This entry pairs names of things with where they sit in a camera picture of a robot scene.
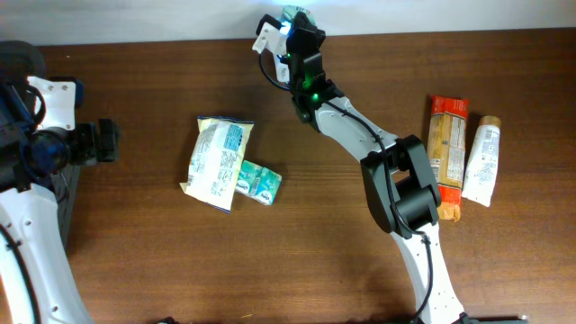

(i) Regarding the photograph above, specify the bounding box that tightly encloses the teal wipes packet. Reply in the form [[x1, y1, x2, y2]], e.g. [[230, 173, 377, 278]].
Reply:
[[280, 5, 317, 27]]

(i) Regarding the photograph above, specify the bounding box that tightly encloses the cream snack bag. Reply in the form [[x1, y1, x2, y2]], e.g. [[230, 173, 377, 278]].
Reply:
[[181, 116, 254, 213]]

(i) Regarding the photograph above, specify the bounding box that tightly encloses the orange spaghetti packet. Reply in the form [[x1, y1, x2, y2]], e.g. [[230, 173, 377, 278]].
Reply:
[[427, 95, 469, 221]]

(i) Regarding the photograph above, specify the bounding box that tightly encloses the white tube with tan cap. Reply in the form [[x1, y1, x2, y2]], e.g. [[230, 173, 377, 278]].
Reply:
[[462, 116, 501, 207]]

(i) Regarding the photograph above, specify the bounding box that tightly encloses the small teal tissue pack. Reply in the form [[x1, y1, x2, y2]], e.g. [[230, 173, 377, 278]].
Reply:
[[251, 167, 282, 205], [235, 160, 263, 196]]

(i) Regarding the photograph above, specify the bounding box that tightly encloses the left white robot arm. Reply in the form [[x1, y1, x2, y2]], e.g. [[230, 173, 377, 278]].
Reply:
[[1, 76, 119, 323]]

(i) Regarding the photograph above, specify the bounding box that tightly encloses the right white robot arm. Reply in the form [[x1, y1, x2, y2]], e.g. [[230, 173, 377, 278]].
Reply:
[[282, 12, 467, 323]]

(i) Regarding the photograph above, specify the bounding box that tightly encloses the white barcode scanner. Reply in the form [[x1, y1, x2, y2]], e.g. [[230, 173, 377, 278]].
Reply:
[[274, 55, 290, 84]]

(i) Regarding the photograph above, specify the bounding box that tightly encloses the dark grey perforated basket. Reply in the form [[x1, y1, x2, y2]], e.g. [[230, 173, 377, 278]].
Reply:
[[1, 40, 81, 248]]

